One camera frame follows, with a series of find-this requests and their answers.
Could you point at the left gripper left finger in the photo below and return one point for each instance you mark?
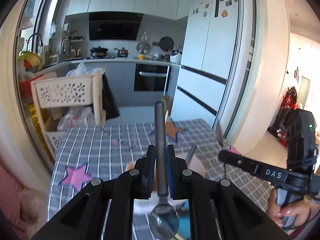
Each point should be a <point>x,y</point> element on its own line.
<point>146,168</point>

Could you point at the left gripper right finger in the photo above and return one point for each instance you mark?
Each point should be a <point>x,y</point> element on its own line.
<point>176,166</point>

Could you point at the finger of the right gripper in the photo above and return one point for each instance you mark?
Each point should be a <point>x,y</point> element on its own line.
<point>236,160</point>

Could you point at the white utensil holder caddy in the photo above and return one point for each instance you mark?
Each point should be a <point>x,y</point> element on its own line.
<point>146,206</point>

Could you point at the dark metal spoon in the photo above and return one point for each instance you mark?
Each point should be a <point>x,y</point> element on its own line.
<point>163,220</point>

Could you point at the kitchen faucet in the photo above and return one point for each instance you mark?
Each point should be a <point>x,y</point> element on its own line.
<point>34,43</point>

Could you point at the person's right hand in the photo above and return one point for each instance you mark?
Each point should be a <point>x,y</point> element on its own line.
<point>301,209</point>

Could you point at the orange star patch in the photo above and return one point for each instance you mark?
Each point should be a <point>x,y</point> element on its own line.
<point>171,131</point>

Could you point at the grey checked tablecloth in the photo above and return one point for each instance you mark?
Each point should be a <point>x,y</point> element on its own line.
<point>107,150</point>

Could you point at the pink star patch left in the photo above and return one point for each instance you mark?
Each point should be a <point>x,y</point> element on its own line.
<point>76,176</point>

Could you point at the black built-in oven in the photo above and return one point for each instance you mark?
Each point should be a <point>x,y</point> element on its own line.
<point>151,78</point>

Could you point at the white refrigerator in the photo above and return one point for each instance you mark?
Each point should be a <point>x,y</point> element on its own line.
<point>206,60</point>

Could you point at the black wok on stove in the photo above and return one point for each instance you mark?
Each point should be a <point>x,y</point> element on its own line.
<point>98,52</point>

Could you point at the black range hood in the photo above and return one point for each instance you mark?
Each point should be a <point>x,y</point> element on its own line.
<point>114,25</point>

